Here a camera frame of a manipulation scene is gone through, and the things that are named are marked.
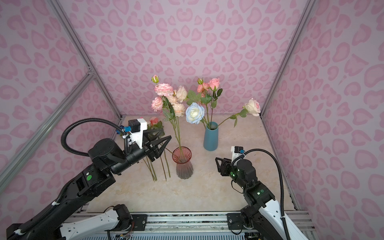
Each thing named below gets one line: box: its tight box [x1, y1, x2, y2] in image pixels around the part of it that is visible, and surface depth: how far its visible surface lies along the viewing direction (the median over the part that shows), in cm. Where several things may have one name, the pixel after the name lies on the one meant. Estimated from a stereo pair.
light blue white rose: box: [185, 102, 205, 125], surface depth 62 cm
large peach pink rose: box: [216, 97, 261, 128], surface depth 65 cm
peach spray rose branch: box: [167, 95, 186, 157], surface depth 71 cm
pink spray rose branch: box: [197, 78, 223, 128], surface depth 78 cm
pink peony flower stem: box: [151, 75, 184, 160], surface depth 64 cm
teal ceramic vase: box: [203, 121, 219, 151], surface depth 93 cm
